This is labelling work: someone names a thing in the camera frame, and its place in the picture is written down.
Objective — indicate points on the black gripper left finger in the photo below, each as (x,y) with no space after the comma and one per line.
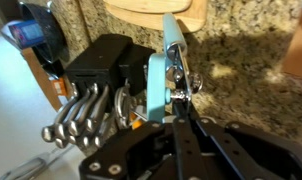
(141,156)

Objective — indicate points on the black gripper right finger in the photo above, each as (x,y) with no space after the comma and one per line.
(244,153)

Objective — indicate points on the steel kitchen scissors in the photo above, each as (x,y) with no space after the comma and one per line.
(120,106)

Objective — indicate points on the black knife block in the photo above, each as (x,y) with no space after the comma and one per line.
(101,56)

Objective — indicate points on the brown wooden board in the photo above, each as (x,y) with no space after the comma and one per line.
(41,76)

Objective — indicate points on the large wooden cutting board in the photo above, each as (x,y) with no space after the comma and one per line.
(194,23)

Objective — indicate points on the dark blue pan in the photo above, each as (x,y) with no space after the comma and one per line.
(54,36)

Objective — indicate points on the small wooden cutting board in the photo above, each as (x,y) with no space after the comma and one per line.
(151,5)

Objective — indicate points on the blue container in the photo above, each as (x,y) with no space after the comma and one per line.
(27,31)

